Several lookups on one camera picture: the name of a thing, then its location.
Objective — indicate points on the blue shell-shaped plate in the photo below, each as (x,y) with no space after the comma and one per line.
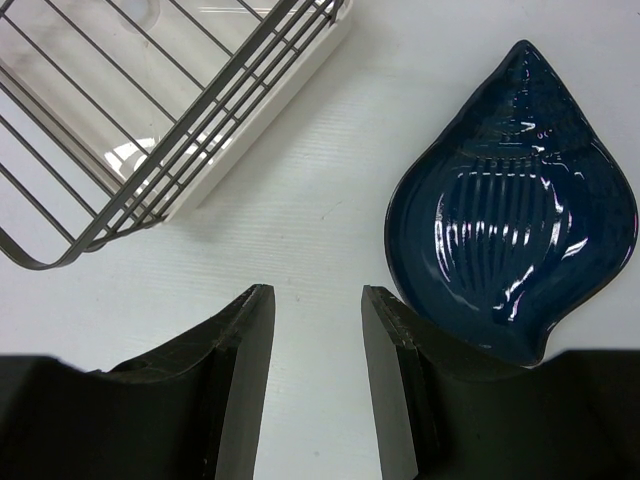
(516,214)

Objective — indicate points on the white drip tray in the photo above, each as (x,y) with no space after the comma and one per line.
(240,135)

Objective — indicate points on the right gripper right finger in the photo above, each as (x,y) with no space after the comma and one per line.
(443,409)

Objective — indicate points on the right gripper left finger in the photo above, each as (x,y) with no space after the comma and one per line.
(192,407)

